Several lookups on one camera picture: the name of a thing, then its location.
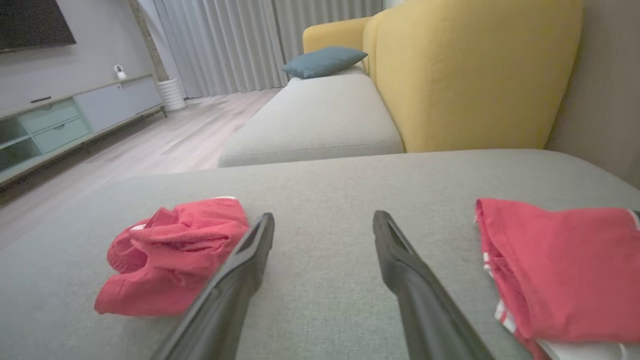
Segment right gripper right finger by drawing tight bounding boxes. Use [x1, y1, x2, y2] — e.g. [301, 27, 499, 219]
[372, 210, 496, 360]

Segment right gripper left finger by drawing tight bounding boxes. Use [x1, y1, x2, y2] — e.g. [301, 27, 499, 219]
[150, 212, 276, 360]

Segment red shorts with white band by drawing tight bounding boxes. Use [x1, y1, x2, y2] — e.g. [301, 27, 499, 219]
[94, 196, 251, 317]

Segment red jersey with white stripes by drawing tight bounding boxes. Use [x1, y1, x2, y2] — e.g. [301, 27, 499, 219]
[474, 197, 640, 360]

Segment large grey fabric ottoman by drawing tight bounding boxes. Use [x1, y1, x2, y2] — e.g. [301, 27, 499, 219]
[0, 148, 640, 360]

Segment grey sofa seat cushion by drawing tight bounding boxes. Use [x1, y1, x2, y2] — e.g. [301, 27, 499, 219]
[217, 65, 405, 168]

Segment white ribbed floor vase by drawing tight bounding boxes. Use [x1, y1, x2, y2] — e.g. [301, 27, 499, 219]
[157, 77, 187, 112]

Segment grey green TV cabinet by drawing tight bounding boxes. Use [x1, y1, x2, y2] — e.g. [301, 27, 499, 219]
[0, 73, 167, 188]

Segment yellow sofa back cushion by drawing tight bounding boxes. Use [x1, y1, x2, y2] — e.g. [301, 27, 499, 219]
[362, 0, 585, 153]

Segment grey pleated curtain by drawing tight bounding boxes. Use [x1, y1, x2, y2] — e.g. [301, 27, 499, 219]
[137, 0, 386, 99]

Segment blue throw pillow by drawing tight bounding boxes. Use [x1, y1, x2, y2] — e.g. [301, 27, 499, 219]
[281, 46, 369, 80]

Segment yellow sofa armrest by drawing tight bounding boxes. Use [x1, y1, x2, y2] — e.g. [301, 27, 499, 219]
[302, 16, 373, 56]

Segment brown wooden wall trim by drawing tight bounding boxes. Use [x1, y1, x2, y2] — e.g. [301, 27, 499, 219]
[128, 0, 170, 83]

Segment black wall television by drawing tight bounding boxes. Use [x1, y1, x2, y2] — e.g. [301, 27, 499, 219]
[0, 0, 77, 53]

